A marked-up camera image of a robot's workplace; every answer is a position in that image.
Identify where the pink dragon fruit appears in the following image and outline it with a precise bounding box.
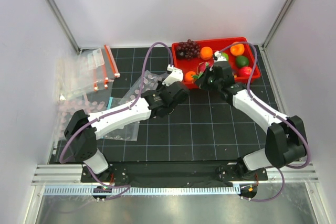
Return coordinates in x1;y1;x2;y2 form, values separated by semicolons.
192;61;214;82

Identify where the pink-dotted zip bag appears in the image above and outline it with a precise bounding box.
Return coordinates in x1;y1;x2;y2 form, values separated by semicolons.
119;70;169;106

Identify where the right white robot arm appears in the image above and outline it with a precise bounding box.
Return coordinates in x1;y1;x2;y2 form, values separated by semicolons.
195;61;310;180

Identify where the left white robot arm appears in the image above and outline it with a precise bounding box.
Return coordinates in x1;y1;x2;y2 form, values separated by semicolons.
64;81;190;182

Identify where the clear blue-zip bag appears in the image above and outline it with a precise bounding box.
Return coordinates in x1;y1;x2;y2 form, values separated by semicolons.
103;97;140;142

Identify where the stack of orange-zip bags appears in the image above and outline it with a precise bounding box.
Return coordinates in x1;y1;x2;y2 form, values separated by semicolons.
55;45;120;101

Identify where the pink-dotted bag on table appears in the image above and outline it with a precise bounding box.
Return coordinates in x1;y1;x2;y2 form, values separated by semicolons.
52;92;109;142

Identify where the light green bumpy fruit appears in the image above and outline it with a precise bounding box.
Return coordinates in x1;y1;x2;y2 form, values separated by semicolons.
221;52;229;61

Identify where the red apple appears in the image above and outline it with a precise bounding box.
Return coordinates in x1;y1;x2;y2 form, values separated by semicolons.
238;66;253;78

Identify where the dark green lime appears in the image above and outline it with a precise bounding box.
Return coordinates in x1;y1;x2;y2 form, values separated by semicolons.
235;55;249;68

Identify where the orange tangerine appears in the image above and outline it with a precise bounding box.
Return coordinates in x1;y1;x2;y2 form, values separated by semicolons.
200;47;213;61
184;71;197;83
229;41;245;57

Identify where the orange tangerine at front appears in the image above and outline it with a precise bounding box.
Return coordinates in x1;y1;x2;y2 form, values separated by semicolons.
184;71;197;83

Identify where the red plastic tray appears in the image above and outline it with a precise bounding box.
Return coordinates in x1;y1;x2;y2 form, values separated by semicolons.
172;37;255;84

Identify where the orange tangerine at back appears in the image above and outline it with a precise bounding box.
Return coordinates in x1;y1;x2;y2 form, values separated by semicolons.
229;41;245;57

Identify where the dark purple grape bunch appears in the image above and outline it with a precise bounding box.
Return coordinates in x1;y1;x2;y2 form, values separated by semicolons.
175;39;200;60

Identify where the black grid mat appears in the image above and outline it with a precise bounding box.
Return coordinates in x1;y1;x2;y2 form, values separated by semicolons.
88;47;266;162

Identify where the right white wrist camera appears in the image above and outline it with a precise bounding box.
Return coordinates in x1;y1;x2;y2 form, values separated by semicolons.
213;51;226;62

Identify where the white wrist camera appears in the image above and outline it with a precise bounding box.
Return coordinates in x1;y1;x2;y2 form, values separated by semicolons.
213;51;226;62
162;65;184;87

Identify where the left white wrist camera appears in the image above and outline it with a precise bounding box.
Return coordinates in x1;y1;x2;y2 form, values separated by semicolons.
162;65;184;87

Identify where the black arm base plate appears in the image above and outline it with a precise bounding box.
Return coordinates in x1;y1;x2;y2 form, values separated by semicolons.
81;160;268;186

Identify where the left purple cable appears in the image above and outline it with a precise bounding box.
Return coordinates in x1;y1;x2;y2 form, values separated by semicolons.
59;41;176;200

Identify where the perforated metal rail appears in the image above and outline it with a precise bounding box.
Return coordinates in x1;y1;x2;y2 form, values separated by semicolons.
43;184;240;196

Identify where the right aluminium corner post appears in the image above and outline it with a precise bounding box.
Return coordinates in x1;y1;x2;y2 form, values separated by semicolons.
262;0;295;49

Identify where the aluminium corner post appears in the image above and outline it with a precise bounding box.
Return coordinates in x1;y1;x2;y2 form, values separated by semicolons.
262;0;295;49
45;0;81;54

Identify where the aluminium front frame bar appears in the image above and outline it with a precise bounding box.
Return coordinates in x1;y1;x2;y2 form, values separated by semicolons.
31;164;319;185

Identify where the left aluminium corner post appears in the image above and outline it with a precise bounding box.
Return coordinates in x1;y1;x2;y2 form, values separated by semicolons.
45;0;81;54

